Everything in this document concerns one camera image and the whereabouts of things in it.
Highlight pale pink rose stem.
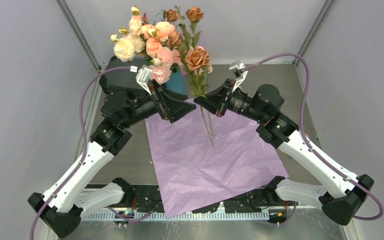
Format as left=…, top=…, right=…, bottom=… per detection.
left=150, top=47, right=183, bottom=85

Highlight orange peach rose stem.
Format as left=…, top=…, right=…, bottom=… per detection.
left=141, top=21, right=176, bottom=58

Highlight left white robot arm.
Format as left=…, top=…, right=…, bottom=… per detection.
left=28, top=81, right=196, bottom=238

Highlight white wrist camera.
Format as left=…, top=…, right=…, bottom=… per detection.
left=229, top=60, right=248, bottom=92
left=130, top=65, right=152, bottom=95

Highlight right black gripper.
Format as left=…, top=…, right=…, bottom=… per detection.
left=194, top=78, right=266, bottom=123

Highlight purple cable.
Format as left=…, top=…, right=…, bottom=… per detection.
left=241, top=52, right=384, bottom=222
left=28, top=66, right=158, bottom=240

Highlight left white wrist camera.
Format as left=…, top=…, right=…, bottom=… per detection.
left=130, top=65, right=152, bottom=95

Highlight cream white rose stem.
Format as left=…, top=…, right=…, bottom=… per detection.
left=109, top=34, right=146, bottom=62

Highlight brown rose flower stem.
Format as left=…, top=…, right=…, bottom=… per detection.
left=162, top=9, right=180, bottom=23

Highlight peach artificial roses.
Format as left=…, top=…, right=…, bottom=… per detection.
left=118, top=6, right=154, bottom=40

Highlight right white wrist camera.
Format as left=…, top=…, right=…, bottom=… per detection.
left=229, top=60, right=248, bottom=92

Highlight small peach rose stem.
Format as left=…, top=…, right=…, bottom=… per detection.
left=128, top=15, right=142, bottom=36

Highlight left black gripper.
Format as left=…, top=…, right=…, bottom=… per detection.
left=120, top=79, right=196, bottom=129

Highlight purple and pink wrapping paper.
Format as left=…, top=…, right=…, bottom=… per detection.
left=145, top=109, right=288, bottom=218

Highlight teal vase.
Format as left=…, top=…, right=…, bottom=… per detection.
left=165, top=70, right=187, bottom=95

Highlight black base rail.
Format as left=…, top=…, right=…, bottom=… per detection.
left=100, top=183, right=292, bottom=215

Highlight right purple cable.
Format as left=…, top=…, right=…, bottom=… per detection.
left=241, top=52, right=384, bottom=222

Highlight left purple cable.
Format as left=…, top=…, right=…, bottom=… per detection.
left=28, top=66, right=158, bottom=240

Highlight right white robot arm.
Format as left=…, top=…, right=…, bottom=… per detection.
left=194, top=79, right=374, bottom=226

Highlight brown rose bunch stem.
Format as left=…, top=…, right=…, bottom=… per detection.
left=167, top=5, right=217, bottom=148

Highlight black carrying case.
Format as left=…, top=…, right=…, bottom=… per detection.
left=99, top=55, right=148, bottom=95

